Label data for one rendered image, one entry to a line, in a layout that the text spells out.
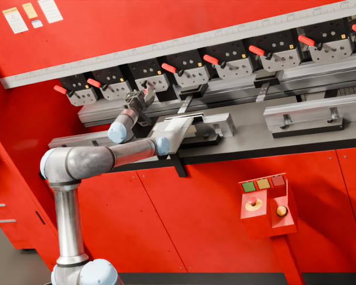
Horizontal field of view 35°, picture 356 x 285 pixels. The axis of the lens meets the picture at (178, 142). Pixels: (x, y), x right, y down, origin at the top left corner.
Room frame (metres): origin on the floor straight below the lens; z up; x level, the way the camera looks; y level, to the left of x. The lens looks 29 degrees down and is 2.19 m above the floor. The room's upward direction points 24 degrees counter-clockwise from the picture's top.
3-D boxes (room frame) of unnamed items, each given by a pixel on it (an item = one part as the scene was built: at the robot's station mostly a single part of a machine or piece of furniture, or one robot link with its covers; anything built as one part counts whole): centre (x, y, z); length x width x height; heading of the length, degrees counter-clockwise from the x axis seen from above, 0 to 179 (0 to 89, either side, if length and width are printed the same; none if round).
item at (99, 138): (2.67, 0.42, 0.92); 0.50 x 0.06 x 0.10; 57
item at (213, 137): (2.30, -0.05, 0.89); 0.30 x 0.05 x 0.03; 57
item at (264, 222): (1.81, -0.22, 0.75); 0.20 x 0.16 x 0.18; 68
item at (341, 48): (1.95, -0.70, 1.26); 0.15 x 0.09 x 0.17; 57
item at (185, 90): (2.51, -0.14, 1.01); 0.26 x 0.12 x 0.05; 147
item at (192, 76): (2.28, -0.19, 1.26); 0.15 x 0.09 x 0.17; 57
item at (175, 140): (2.25, 0.03, 1.00); 0.26 x 0.18 x 0.01; 147
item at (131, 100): (2.22, 0.11, 1.21); 0.12 x 0.08 x 0.09; 147
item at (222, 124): (2.34, -0.09, 0.92); 0.39 x 0.06 x 0.10; 57
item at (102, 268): (1.57, 0.45, 0.94); 0.13 x 0.12 x 0.14; 51
